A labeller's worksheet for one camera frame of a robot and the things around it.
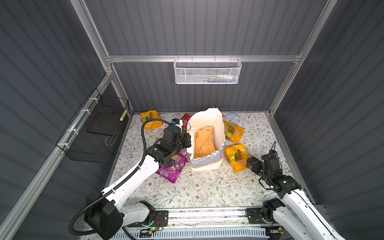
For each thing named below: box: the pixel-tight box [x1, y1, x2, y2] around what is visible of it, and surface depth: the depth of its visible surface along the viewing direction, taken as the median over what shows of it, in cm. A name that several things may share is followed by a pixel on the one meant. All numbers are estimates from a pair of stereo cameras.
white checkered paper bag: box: [186, 107, 226, 172], surface depth 91 cm
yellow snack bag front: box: [224, 143, 251, 173], surface depth 93 cm
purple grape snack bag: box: [156, 152, 187, 184], surface depth 86 cm
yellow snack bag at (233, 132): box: [224, 121, 245, 144], surface depth 104 cm
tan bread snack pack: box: [193, 126, 216, 159], surface depth 98 cm
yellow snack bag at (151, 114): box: [140, 110, 163, 131], surface depth 114 cm
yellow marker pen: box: [119, 108, 128, 121], surface depth 84 cm
